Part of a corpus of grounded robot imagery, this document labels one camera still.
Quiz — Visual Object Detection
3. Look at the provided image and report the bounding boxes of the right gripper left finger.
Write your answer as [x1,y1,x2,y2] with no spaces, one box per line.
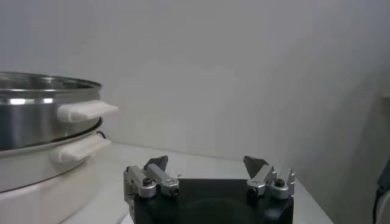
[123,155,180,199]

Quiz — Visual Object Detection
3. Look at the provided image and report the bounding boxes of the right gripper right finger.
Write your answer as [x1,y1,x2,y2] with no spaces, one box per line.
[243,155,296,200]

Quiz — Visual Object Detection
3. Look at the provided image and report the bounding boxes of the stainless steel steamer basket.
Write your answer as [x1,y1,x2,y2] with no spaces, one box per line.
[0,71,119,152]

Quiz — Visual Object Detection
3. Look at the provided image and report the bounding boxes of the cream electric cooker pot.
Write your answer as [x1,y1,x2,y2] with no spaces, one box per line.
[0,120,113,224]

